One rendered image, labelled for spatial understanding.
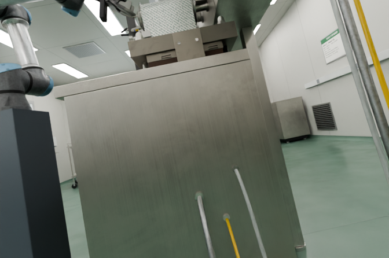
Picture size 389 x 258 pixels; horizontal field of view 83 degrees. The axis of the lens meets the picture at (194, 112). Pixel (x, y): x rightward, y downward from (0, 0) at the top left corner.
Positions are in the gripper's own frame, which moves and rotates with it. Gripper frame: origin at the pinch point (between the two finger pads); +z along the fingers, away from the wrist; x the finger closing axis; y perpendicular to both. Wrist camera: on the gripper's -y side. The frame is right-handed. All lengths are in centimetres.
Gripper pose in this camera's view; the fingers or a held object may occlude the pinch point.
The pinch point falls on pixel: (132, 15)
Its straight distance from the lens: 120.3
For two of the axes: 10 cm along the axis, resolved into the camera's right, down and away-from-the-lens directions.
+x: 0.0, 0.9, 10.0
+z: 8.8, 4.7, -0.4
